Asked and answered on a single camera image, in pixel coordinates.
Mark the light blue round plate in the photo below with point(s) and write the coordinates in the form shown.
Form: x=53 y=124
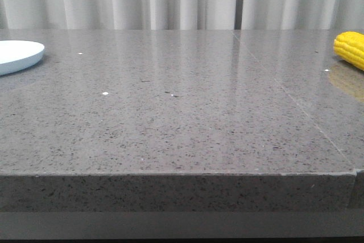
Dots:
x=17 y=55

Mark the yellow corn cob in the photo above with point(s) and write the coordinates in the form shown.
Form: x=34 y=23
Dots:
x=349 y=46

